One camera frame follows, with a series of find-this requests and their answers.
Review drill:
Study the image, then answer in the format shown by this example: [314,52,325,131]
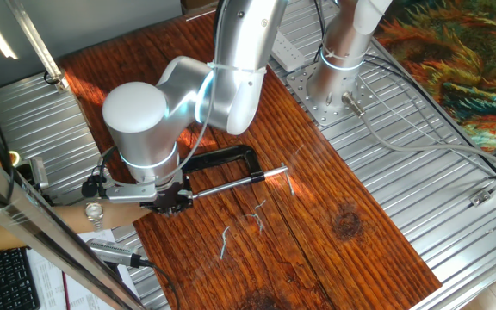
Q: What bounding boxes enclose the wide aluminium frame beam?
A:
[0,136,146,310]

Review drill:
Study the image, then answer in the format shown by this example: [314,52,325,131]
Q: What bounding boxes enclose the grey cable with metal connector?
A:
[341,91,496,173]

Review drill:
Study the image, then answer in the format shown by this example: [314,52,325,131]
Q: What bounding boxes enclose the printed white paper sheets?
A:
[26,229,140,310]

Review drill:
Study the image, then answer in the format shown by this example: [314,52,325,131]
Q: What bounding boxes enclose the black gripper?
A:
[152,183,192,218]

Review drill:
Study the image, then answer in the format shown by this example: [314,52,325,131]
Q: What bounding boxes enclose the red pen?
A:
[61,270,72,310]

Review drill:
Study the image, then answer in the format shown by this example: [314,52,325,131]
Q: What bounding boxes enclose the thin slanted metal bar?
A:
[4,0,71,95]

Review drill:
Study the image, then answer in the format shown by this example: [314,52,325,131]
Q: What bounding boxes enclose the silver camera on mount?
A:
[17,156,52,193]

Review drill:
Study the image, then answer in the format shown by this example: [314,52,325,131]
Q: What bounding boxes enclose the brown wooden board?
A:
[57,6,443,310]

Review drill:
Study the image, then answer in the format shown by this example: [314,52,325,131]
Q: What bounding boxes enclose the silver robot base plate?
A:
[285,61,381,128]

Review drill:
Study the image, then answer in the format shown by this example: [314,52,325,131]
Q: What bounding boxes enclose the black cable of flat camera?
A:
[129,252,181,310]

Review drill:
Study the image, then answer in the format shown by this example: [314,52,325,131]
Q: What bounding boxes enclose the colourful painted rug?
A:
[375,0,496,152]

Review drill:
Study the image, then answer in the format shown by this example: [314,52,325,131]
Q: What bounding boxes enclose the black C-clamp with steel screw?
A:
[182,144,296,202]

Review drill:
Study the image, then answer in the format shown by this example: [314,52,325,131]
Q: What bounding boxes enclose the silver camera lying flat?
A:
[86,238,133,267]

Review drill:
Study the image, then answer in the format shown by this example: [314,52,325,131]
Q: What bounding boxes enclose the black keyboard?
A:
[0,245,41,310]

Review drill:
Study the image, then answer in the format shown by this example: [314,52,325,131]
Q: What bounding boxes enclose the silver wristwatch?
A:
[84,201,105,233]

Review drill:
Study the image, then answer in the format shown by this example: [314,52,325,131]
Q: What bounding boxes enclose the white power strip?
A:
[270,29,307,73]

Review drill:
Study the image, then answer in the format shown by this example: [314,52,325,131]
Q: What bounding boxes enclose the bare person hand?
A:
[102,202,146,227]

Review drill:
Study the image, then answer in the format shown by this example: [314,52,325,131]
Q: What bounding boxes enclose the black camera cable with plug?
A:
[80,146,118,200]

